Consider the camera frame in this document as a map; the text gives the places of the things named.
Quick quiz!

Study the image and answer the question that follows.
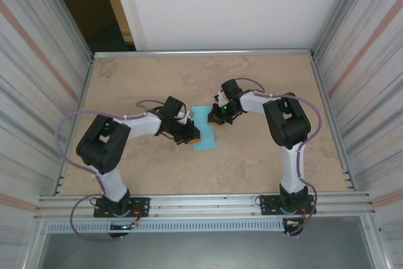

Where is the light blue paper sheet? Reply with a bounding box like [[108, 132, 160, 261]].
[[190, 105, 218, 151]]

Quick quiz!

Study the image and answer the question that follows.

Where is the grey metal sheet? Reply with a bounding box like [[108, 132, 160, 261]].
[[37, 231, 375, 269]]

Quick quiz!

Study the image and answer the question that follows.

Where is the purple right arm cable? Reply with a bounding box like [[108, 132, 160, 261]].
[[236, 76, 324, 238]]

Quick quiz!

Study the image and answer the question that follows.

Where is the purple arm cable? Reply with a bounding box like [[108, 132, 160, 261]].
[[55, 100, 166, 243], [236, 76, 324, 238]]

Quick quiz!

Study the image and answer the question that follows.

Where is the aluminium table edge rail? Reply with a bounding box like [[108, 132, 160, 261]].
[[93, 49, 315, 59], [310, 54, 358, 192], [55, 56, 95, 196]]

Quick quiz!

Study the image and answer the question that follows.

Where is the long aluminium mounting rail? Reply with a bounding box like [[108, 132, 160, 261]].
[[33, 190, 377, 221]]

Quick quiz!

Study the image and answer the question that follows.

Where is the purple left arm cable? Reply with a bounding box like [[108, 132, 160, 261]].
[[55, 100, 166, 243]]

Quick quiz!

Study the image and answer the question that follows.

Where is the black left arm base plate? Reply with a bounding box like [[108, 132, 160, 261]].
[[93, 197, 150, 219]]

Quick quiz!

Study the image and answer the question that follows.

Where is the grey slotted cable duct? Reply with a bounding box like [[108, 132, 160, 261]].
[[46, 220, 286, 233]]

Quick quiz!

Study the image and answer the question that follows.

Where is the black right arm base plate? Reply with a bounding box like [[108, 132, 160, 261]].
[[259, 193, 317, 216]]

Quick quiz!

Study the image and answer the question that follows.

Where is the cream door frame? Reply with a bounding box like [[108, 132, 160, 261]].
[[96, 0, 148, 52]]

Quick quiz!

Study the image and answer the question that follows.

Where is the aluminium frame post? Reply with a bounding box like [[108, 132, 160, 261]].
[[313, 0, 371, 54], [36, 0, 94, 57]]

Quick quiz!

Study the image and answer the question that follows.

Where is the aluminium frame leg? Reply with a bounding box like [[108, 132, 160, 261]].
[[361, 217, 388, 269], [23, 220, 48, 269]]

